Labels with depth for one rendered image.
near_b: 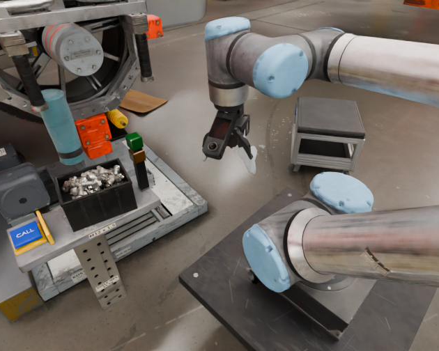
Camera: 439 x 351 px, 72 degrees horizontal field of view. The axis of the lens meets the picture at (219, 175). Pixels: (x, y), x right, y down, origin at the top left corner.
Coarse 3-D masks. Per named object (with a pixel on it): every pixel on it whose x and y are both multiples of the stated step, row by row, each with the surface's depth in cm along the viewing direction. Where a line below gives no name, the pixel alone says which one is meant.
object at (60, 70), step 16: (32, 32) 101; (112, 32) 127; (0, 48) 99; (112, 48) 129; (32, 64) 107; (112, 64) 128; (0, 80) 101; (16, 80) 119; (64, 80) 115; (80, 80) 135; (96, 80) 122; (112, 80) 125; (80, 96) 124; (96, 96) 124
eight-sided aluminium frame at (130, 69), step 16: (128, 32) 115; (128, 48) 119; (128, 64) 121; (128, 80) 120; (0, 96) 96; (16, 96) 99; (112, 96) 120; (32, 112) 104; (80, 112) 114; (96, 112) 118
